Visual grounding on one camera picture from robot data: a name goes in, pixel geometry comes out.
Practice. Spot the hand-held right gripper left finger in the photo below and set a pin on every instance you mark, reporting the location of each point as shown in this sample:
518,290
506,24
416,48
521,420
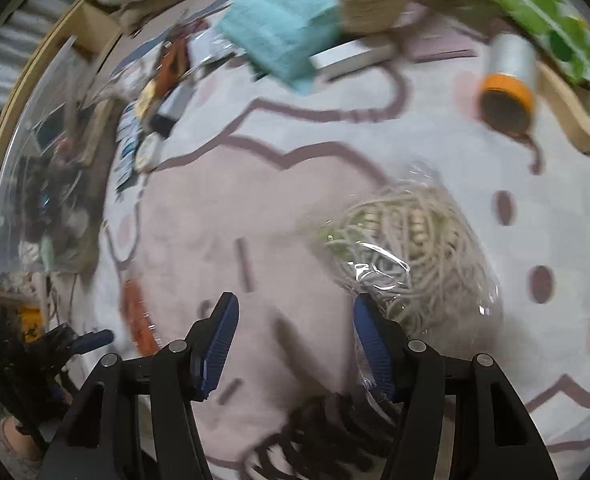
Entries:
220,345

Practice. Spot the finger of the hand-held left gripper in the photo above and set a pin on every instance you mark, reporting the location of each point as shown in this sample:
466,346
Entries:
95,340

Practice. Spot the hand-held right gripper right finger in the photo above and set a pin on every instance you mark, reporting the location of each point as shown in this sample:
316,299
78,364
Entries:
372,340

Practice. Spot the brown hair claw clip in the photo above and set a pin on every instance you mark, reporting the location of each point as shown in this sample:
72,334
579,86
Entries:
325,430

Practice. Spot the clear plastic storage bin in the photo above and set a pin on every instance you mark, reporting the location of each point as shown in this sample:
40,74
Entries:
35,200

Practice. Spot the silver tube with orange cap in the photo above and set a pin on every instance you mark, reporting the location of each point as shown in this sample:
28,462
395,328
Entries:
510,75

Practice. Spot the small yellow carton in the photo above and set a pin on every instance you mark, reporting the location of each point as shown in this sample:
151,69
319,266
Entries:
30,322

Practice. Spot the mint green round lid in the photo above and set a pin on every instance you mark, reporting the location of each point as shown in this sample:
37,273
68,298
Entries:
48,255

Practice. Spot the pile of blue sachets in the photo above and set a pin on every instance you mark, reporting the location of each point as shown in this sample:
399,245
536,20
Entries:
125,155

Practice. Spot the silver and black power bank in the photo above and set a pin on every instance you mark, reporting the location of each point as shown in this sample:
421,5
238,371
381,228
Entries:
172,107

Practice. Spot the small yellow box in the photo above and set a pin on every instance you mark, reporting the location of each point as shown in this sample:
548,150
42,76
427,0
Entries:
145,100

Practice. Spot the small silver box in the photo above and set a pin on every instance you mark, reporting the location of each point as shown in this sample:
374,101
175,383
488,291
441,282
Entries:
350,57

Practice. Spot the brown leather case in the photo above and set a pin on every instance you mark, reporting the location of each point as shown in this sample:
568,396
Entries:
172,65

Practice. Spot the white paper packet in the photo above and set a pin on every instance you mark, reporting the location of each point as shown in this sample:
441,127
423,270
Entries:
210,50

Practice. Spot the grey curtain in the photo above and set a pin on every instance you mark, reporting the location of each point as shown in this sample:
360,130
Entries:
20,35

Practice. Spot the wooden bedside shelf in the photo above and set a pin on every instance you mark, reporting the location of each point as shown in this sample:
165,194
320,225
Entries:
90,22

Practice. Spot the teal tissue pack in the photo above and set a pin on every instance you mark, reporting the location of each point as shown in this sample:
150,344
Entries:
280,25

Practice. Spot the green dotted wipes pack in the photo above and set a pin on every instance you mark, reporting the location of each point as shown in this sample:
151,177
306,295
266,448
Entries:
525,5

